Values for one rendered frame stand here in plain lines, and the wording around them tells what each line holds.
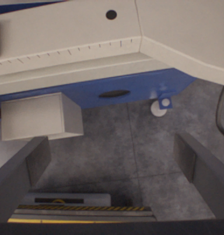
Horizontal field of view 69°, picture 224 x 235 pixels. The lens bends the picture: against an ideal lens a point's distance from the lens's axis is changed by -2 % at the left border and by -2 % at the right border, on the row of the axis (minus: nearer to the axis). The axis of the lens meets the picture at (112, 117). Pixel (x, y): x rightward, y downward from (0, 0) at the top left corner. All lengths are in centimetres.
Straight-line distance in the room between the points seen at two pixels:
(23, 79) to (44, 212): 60
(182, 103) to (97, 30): 92
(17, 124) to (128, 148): 67
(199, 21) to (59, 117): 49
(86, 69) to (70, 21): 10
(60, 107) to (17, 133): 18
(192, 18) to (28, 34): 31
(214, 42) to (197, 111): 87
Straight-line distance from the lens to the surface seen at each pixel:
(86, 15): 37
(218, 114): 91
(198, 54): 35
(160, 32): 35
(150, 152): 111
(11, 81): 47
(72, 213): 83
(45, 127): 64
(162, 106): 96
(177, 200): 120
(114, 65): 40
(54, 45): 36
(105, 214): 81
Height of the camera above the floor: 109
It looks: 82 degrees down
